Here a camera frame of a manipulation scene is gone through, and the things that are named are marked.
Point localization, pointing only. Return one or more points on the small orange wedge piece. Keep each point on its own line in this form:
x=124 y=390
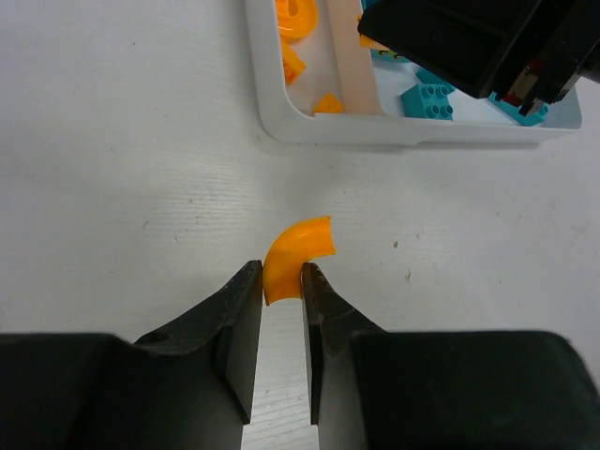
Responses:
x=329 y=103

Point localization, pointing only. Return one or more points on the teal rounded lego brick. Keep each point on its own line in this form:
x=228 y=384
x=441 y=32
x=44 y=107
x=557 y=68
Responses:
x=388 y=56

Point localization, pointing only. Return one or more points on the orange quarter arch piece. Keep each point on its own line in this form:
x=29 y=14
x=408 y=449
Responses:
x=302 y=243

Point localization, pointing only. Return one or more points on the orange long lego plate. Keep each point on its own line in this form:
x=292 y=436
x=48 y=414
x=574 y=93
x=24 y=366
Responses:
x=293 y=66

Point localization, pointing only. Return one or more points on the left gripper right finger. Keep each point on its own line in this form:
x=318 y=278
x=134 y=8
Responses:
x=329 y=323

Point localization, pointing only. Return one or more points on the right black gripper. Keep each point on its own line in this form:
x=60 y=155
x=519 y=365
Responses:
x=526 y=53

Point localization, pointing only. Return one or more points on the teal square lego brick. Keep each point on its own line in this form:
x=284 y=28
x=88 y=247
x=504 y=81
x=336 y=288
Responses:
x=428 y=101

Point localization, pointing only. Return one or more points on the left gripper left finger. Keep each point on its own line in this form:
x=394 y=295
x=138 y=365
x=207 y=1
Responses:
x=227 y=324

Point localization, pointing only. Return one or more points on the white divided sorting tray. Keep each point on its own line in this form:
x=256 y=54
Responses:
x=369 y=90

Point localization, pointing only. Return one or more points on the orange curved arch piece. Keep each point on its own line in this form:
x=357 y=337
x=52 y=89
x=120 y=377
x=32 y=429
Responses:
x=296 y=19

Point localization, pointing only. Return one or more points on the orange curved lego brick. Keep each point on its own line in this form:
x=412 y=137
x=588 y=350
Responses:
x=367 y=42

